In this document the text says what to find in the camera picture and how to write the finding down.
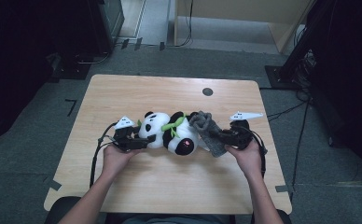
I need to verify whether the black metal stand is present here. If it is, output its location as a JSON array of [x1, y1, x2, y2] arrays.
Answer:
[[264, 0, 327, 91]]

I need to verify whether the grey fuzzy scarf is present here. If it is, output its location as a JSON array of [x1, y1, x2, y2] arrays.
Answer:
[[188, 110, 229, 159]]

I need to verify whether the hand-held gripper cable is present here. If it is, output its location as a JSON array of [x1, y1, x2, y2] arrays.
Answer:
[[249, 130, 269, 180], [89, 122, 118, 189]]

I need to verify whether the right hand-held gripper cable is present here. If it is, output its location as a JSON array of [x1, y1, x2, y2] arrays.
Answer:
[[249, 130, 269, 180]]

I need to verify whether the person's right hand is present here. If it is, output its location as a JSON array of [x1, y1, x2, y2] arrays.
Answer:
[[224, 139, 263, 181]]

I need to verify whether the panda plush toy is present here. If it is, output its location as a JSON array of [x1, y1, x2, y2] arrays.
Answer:
[[137, 110, 207, 157]]

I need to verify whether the black hanging cable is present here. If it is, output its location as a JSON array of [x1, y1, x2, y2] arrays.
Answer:
[[173, 0, 195, 49]]

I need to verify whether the black floor cable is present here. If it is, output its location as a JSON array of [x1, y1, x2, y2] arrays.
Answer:
[[290, 92, 312, 201], [267, 98, 312, 123]]

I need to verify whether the light wooden cabinet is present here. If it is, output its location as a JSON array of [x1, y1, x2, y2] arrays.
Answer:
[[173, 0, 314, 54]]

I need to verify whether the dark curtain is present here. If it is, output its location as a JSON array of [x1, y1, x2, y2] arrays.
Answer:
[[306, 0, 362, 183], [0, 0, 93, 148]]

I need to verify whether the left hand-held gripper cable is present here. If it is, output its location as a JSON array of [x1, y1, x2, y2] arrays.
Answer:
[[89, 122, 118, 189]]

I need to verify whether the black flat stand base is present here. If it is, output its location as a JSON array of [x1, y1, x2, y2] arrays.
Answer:
[[51, 53, 92, 81]]

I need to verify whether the person's left hand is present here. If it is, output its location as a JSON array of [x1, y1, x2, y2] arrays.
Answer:
[[102, 144, 142, 179]]

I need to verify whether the grey tape piece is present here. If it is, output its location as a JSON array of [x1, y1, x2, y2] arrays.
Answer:
[[43, 176, 63, 192], [274, 184, 296, 194]]

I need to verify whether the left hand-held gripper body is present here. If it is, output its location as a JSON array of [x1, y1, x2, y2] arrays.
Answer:
[[113, 115, 140, 152]]

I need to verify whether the person's teal clothing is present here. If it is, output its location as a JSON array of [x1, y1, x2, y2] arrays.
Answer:
[[104, 212, 233, 224]]

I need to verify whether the black chair armrest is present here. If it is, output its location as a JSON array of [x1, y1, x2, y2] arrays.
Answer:
[[44, 196, 86, 224], [275, 208, 292, 224]]

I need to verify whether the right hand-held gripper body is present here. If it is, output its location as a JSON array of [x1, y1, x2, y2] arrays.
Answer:
[[229, 110, 264, 151]]

